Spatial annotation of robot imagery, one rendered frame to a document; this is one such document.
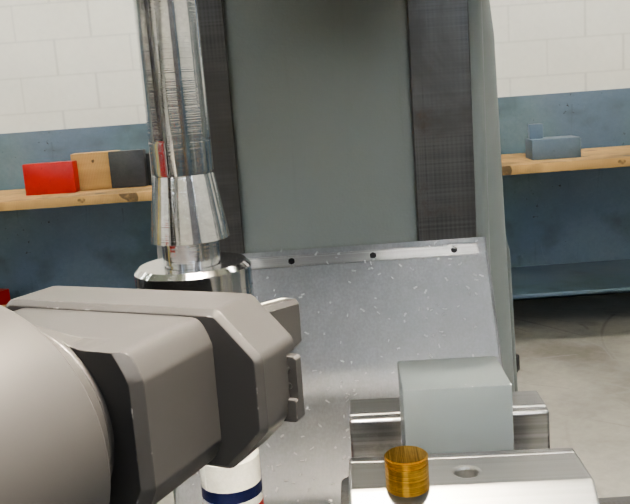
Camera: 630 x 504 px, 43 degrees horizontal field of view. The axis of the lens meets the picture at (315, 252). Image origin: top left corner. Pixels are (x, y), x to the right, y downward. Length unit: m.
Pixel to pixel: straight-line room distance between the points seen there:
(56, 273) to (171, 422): 4.74
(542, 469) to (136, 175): 3.88
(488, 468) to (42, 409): 0.28
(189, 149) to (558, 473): 0.25
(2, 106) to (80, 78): 0.48
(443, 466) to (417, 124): 0.45
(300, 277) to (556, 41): 4.12
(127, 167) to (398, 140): 3.48
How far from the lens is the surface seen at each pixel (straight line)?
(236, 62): 0.82
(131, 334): 0.25
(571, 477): 0.44
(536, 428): 0.52
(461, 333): 0.81
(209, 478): 0.54
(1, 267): 5.08
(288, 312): 0.33
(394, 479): 0.41
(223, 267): 0.31
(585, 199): 4.92
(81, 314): 0.28
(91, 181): 4.32
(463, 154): 0.82
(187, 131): 0.31
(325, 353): 0.80
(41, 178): 4.31
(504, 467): 0.44
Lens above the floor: 1.22
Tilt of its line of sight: 10 degrees down
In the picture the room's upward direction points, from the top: 4 degrees counter-clockwise
